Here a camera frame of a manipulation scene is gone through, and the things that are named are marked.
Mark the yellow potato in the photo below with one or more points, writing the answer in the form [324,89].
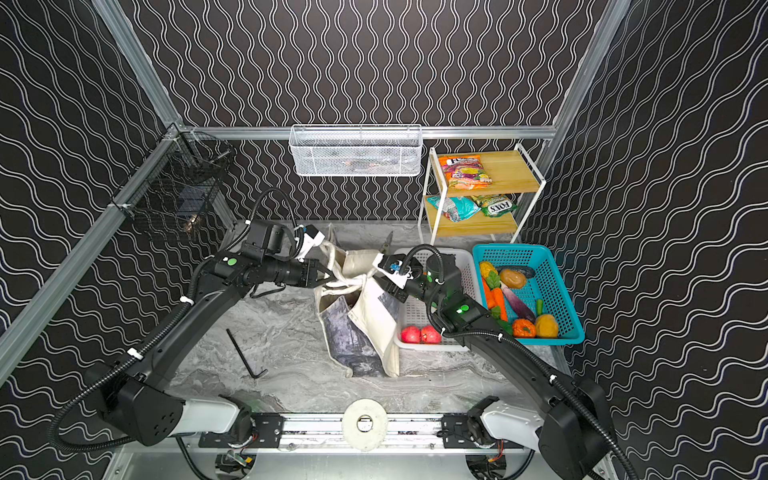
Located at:
[546,327]

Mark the white wire wall basket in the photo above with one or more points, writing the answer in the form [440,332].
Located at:
[356,150]

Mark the orange bell pepper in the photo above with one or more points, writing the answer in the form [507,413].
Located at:
[523,328]

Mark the green candy bag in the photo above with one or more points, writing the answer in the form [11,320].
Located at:
[494,206]

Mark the cream canvas grocery bag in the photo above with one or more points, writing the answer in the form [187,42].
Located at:
[358,318]

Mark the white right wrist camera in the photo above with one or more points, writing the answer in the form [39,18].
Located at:
[397,271]

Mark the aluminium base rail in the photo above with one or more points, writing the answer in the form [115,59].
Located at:
[407,434]

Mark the teal white snack bag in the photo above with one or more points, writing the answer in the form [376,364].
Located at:
[455,209]

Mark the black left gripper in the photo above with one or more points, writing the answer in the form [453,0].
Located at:
[315,273]

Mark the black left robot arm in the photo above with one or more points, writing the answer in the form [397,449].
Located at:
[130,394]

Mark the orange carrot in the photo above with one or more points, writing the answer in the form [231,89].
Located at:
[499,306]
[490,302]

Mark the black wire wall basket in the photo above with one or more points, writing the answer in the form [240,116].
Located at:
[177,200]

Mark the red apple front middle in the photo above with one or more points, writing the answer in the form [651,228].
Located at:
[429,335]

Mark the yellow corn cob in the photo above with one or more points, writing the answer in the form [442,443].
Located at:
[486,269]

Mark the teal plastic vegetable basket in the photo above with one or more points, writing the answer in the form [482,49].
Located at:
[546,285]

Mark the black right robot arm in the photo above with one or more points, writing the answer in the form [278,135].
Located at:
[522,372]

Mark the white wooden two-tier shelf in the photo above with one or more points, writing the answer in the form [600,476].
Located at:
[513,173]

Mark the brown kiwi potato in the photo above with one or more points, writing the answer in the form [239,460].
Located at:
[513,279]

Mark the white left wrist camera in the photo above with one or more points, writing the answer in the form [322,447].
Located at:
[307,237]

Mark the green bell pepper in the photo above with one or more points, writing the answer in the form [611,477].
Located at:
[506,327]

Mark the red apple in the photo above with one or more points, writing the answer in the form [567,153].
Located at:
[429,335]
[410,335]

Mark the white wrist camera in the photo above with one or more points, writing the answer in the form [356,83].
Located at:
[307,237]
[397,271]

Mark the white round disc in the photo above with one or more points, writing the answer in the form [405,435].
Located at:
[364,425]

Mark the white plastic fruit basket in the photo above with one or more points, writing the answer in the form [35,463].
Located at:
[412,312]

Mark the red apple front left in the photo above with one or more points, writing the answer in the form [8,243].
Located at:
[410,335]

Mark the black hex key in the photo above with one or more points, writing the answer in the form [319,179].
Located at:
[249,370]

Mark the orange snack bag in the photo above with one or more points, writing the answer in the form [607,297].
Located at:
[464,172]

